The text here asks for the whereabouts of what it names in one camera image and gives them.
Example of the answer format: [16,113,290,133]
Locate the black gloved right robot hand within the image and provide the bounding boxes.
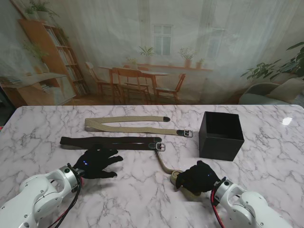
[175,160,220,194]

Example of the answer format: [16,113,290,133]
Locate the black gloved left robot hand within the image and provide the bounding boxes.
[72,143,124,180]

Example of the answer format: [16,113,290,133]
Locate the beige woven belt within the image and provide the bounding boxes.
[155,149,202,198]
[84,115,193,138]

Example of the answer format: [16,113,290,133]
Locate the dark brown woven belt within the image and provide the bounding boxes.
[59,135,167,152]

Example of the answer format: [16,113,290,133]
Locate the black belt storage box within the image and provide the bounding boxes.
[198,111,245,162]

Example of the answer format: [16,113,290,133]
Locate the printed room backdrop cloth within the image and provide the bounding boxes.
[0,0,304,106]

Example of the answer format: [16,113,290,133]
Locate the right arm red black cables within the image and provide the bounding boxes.
[210,187,225,228]

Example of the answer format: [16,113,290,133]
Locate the arm red black cables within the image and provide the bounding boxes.
[210,187,225,228]
[45,177,84,228]

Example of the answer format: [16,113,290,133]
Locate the left arm red black cables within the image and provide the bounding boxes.
[45,177,84,228]

